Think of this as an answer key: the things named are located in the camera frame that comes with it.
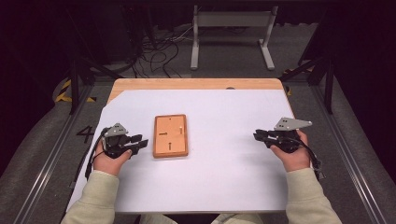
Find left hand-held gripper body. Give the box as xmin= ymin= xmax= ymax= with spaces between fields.
xmin=101 ymin=122 xmax=134 ymax=160

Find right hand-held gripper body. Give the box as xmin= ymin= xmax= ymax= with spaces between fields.
xmin=267 ymin=117 xmax=314 ymax=154

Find person's left hand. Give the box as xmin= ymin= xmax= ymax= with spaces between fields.
xmin=92 ymin=141 xmax=134 ymax=177

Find person's right hand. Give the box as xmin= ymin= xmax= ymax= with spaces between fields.
xmin=269 ymin=130 xmax=312 ymax=174

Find white table sheet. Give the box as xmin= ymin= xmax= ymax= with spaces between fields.
xmin=66 ymin=89 xmax=295 ymax=215

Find black metal stand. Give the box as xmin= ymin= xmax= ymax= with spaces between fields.
xmin=278 ymin=54 xmax=336 ymax=116
xmin=64 ymin=8 xmax=124 ymax=116

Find person's legs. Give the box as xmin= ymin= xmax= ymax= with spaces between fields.
xmin=136 ymin=212 xmax=267 ymax=224

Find white metal stand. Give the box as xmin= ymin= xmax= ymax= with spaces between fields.
xmin=190 ymin=4 xmax=279 ymax=71

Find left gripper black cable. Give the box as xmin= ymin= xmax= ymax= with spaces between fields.
xmin=84 ymin=128 xmax=108 ymax=182

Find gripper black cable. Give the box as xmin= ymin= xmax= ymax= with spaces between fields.
xmin=84 ymin=128 xmax=108 ymax=182
xmin=289 ymin=136 xmax=327 ymax=181

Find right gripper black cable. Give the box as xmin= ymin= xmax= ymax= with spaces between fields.
xmin=289 ymin=136 xmax=327 ymax=181

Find metal floor rail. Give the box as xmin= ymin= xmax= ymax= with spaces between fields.
xmin=11 ymin=83 xmax=96 ymax=224
xmin=309 ymin=83 xmax=391 ymax=224

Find tangle of black floor cables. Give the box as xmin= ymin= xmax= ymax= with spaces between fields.
xmin=129 ymin=26 xmax=195 ymax=79

